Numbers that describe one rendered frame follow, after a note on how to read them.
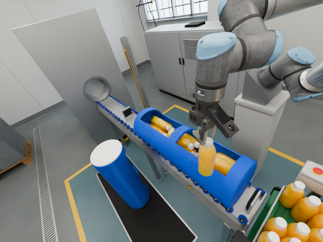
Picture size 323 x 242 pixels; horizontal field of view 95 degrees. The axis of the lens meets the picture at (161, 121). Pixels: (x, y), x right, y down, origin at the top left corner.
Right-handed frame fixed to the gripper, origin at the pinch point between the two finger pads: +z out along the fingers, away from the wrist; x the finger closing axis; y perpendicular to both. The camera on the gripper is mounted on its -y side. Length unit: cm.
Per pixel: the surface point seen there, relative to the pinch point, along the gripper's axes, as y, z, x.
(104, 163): 64, 50, 37
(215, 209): -10, 57, -3
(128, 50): 130, -5, -36
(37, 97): 498, 141, 103
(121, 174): 59, 68, 30
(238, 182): -14.1, 22.0, -6.8
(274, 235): -33.8, 31.8, -3.4
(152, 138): 44, 33, 1
